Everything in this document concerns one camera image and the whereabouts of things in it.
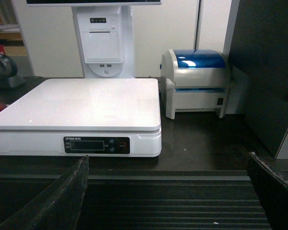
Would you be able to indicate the white electronic scale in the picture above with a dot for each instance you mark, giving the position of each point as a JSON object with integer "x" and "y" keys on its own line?
{"x": 78, "y": 117}

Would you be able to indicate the white POS terminal stand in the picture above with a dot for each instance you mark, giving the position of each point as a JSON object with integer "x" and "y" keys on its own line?
{"x": 104, "y": 32}

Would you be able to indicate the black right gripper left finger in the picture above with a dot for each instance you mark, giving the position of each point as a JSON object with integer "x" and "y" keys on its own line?
{"x": 58, "y": 207}

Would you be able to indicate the black checkout counter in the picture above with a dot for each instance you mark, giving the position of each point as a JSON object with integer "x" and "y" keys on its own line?
{"x": 199, "y": 181}

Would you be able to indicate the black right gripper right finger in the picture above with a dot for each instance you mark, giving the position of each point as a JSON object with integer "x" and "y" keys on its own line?
{"x": 271, "y": 187}

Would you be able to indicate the white blue label printer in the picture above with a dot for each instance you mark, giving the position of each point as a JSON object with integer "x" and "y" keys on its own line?
{"x": 194, "y": 80}

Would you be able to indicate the black barcode scanner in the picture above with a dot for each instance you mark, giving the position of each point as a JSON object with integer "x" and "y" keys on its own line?
{"x": 8, "y": 78}

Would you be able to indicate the dark grey cabinet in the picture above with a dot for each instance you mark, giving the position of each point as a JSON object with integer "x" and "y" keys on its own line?
{"x": 259, "y": 49}

